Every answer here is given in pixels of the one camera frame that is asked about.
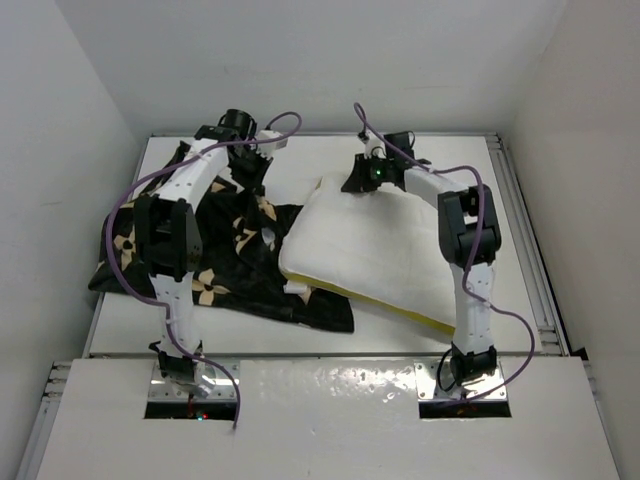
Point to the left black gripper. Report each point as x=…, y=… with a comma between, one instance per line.
x=254, y=182

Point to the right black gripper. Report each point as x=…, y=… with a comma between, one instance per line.
x=359, y=181

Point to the white pillow with yellow edge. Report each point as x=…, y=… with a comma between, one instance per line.
x=380, y=247

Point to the black pillowcase with beige flowers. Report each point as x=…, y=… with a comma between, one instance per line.
x=242, y=236

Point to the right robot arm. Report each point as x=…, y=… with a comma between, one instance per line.
x=469, y=238

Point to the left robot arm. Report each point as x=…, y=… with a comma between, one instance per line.
x=168, y=240

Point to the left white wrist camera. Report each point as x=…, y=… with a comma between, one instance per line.
x=269, y=140

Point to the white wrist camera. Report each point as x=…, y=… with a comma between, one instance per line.
x=371, y=143
x=269, y=140

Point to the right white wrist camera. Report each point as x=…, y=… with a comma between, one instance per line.
x=371, y=143

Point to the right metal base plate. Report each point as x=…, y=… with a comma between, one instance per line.
x=487, y=388

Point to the metal base plate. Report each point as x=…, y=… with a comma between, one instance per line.
x=487, y=388
x=208, y=385

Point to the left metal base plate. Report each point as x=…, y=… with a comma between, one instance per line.
x=208, y=385

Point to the aluminium table frame rail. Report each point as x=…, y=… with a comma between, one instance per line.
x=545, y=312

